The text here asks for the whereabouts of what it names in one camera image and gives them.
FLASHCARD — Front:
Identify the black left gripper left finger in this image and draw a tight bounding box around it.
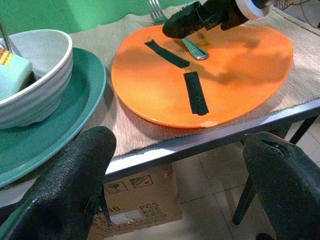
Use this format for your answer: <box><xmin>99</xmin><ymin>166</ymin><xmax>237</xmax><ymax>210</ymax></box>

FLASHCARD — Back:
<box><xmin>0</xmin><ymin>125</ymin><xmax>117</xmax><ymax>240</ymax></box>

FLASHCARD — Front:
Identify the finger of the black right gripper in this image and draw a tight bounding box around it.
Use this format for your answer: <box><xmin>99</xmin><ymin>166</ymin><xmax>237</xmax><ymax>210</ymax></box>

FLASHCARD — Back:
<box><xmin>179</xmin><ymin>0</ymin><xmax>204</xmax><ymax>16</ymax></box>
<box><xmin>162</xmin><ymin>11</ymin><xmax>210</xmax><ymax>40</ymax></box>

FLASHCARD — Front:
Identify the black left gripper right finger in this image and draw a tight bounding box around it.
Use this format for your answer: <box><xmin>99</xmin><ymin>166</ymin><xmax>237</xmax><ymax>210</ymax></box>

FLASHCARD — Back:
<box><xmin>241</xmin><ymin>131</ymin><xmax>320</xmax><ymax>240</ymax></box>

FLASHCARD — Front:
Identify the silver metal fork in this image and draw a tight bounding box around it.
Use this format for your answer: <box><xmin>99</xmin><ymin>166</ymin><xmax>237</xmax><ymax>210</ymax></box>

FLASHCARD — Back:
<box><xmin>146</xmin><ymin>0</ymin><xmax>210</xmax><ymax>61</ymax></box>

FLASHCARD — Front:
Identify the black tape strip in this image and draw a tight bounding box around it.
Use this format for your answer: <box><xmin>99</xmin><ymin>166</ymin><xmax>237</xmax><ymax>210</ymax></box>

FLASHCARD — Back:
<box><xmin>144</xmin><ymin>39</ymin><xmax>191</xmax><ymax>69</ymax></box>
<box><xmin>183</xmin><ymin>71</ymin><xmax>210</xmax><ymax>117</ymax></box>

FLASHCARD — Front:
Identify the black table leg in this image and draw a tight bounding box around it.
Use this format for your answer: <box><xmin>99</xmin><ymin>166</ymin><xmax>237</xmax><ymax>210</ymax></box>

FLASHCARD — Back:
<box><xmin>232</xmin><ymin>174</ymin><xmax>257</xmax><ymax>226</ymax></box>
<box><xmin>289</xmin><ymin>115</ymin><xmax>320</xmax><ymax>145</ymax></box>

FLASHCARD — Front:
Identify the green round plate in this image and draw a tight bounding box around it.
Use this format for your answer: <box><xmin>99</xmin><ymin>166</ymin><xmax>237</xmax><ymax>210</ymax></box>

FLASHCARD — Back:
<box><xmin>0</xmin><ymin>47</ymin><xmax>108</xmax><ymax>190</ymax></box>

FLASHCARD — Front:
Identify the orange round plate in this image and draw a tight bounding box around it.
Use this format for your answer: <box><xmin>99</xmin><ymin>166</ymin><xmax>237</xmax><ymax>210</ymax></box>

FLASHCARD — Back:
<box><xmin>111</xmin><ymin>23</ymin><xmax>295</xmax><ymax>130</ymax></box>

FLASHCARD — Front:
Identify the beige woven placemat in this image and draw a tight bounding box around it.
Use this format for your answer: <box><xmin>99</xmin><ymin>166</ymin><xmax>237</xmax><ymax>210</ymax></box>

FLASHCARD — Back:
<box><xmin>67</xmin><ymin>4</ymin><xmax>320</xmax><ymax>157</ymax></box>

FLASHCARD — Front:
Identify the brown cardboard box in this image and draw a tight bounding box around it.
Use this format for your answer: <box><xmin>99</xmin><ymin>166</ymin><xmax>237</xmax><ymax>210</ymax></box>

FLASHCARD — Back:
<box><xmin>87</xmin><ymin>163</ymin><xmax>183</xmax><ymax>240</ymax></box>

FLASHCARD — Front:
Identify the grey ribbed ceramic bowl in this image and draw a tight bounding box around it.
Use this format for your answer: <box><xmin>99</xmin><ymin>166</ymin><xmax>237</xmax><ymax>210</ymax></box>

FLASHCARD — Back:
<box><xmin>0</xmin><ymin>29</ymin><xmax>74</xmax><ymax>130</ymax></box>

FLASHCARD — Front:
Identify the light blue sponge pack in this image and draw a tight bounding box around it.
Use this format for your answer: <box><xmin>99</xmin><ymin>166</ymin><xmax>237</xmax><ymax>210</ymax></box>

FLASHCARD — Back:
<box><xmin>0</xmin><ymin>46</ymin><xmax>34</xmax><ymax>101</ymax></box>

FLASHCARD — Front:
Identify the thin metal rod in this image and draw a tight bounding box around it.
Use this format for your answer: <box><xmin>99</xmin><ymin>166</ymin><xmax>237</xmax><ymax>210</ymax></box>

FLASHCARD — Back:
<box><xmin>0</xmin><ymin>14</ymin><xmax>13</xmax><ymax>54</ymax></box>

